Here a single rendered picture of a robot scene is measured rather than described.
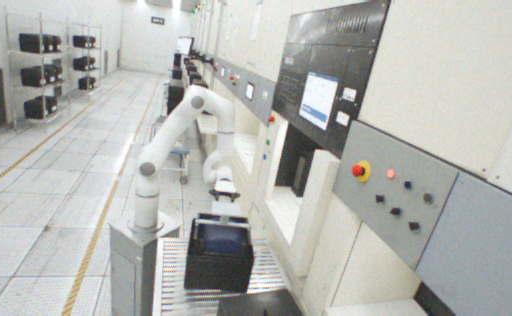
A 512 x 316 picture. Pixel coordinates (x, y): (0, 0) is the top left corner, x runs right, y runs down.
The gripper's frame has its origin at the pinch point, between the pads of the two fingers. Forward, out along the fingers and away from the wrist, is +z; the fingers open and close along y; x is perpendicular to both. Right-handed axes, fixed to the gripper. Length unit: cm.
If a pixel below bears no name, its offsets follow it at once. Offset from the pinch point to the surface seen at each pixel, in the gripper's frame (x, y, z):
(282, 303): -19, -24, 41
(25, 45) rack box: 15, 294, -355
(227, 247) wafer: -11.6, -2.7, 19.9
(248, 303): -19.2, -11.3, 41.5
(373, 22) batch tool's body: 83, -36, 21
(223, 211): 2.8, 1.2, 15.5
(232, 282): -24.4, -6.8, 26.0
